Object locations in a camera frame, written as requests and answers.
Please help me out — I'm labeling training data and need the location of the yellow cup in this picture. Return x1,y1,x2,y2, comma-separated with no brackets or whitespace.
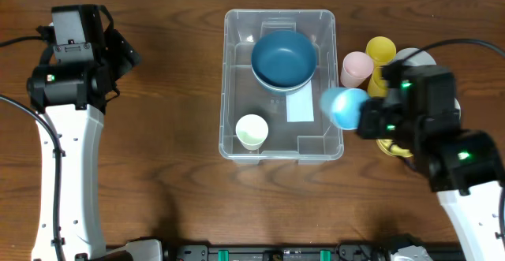
367,66,387,98
365,36,397,66

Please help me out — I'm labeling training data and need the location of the light blue cup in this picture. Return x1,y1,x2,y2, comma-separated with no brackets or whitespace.
320,87,370,130

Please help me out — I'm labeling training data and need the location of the dark blue bowl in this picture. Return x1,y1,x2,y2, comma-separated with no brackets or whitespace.
259,81,311,95
251,30,318,88

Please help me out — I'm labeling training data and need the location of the cream large bowl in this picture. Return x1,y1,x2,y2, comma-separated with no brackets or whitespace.
252,69,315,94

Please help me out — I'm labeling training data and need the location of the white plastic cup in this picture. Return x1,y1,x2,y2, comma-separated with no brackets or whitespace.
235,114,269,151

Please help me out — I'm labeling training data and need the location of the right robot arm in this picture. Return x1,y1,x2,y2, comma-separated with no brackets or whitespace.
357,98,504,260

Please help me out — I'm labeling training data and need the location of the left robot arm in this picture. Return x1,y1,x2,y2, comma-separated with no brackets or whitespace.
27,5,163,260

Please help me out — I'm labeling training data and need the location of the yellow small bowl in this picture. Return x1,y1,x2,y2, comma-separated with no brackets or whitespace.
376,139,413,158

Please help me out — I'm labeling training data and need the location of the white small bowl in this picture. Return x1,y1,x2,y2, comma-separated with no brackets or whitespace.
454,98,462,120

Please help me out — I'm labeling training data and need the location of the grey small bowl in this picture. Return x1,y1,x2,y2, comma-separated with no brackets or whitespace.
393,47,436,66

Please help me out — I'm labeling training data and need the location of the pink plastic cup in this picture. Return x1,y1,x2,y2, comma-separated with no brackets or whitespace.
340,51,374,88

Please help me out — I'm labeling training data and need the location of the white label in bin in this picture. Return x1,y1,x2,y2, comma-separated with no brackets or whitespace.
286,81,314,122

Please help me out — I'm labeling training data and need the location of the clear plastic storage bin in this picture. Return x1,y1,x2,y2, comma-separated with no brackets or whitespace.
219,9,344,164

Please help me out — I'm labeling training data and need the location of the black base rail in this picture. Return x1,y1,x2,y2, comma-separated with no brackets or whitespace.
163,244,466,261

